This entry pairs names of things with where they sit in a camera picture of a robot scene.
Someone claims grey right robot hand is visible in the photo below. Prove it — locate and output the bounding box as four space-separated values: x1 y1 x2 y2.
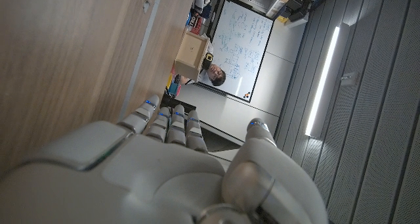
0 94 330 224

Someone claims blue tape roll stack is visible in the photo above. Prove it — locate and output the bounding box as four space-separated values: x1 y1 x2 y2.
167 81 182 97

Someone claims seated person grey t-shirt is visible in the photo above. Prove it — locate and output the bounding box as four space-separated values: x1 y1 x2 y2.
179 41 227 87

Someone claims small wooden drawer box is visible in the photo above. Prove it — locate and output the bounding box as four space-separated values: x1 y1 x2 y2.
173 30 211 83

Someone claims red black labelled box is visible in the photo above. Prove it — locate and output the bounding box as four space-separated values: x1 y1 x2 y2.
189 14 203 36

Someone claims long ceiling light strip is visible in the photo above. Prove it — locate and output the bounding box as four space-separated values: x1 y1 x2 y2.
304 26 341 138

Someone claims white wall whiteboard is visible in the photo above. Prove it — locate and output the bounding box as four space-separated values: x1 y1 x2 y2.
196 0 275 103

